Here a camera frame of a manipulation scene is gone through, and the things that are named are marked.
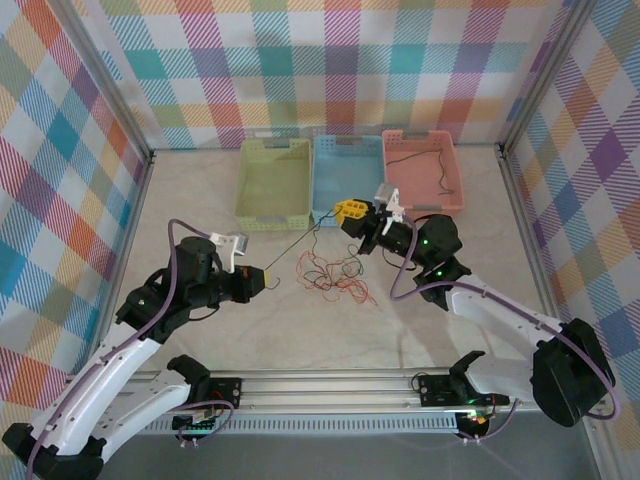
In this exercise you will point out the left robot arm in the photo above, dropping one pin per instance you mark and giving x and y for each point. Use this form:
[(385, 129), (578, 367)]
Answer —
[(115, 365)]

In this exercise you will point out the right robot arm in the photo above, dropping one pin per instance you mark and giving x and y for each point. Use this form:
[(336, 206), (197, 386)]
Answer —
[(500, 310)]

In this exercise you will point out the blue plastic basket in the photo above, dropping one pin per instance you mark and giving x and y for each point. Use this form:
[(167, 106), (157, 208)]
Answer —
[(345, 175)]

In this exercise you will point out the pink plastic basket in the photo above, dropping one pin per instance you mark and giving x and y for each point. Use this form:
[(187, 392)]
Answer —
[(422, 180)]

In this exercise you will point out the green plastic basket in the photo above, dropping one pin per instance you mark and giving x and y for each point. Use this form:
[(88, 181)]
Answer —
[(272, 185)]

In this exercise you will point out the left controller board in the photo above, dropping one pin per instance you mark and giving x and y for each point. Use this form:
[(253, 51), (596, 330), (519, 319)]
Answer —
[(197, 425)]

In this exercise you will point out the controller board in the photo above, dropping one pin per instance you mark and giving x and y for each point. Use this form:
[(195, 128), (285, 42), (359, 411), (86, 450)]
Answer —
[(475, 422), (197, 425)]

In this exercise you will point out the right controller board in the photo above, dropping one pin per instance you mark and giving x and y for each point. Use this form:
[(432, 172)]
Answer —
[(475, 422)]

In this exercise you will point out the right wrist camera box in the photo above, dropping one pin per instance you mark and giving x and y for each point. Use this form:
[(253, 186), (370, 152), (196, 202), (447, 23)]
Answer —
[(387, 195)]

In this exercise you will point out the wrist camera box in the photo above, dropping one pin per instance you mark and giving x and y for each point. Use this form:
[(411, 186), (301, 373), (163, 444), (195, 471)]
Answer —
[(232, 245), (387, 195)]

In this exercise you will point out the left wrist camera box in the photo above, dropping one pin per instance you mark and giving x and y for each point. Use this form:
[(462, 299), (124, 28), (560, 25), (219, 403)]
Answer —
[(232, 245)]

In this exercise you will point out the aluminium rail beam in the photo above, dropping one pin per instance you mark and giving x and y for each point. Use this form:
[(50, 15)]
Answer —
[(325, 390)]

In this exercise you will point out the aluminium corner post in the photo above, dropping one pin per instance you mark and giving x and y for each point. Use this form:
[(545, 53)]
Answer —
[(116, 85), (546, 65)]

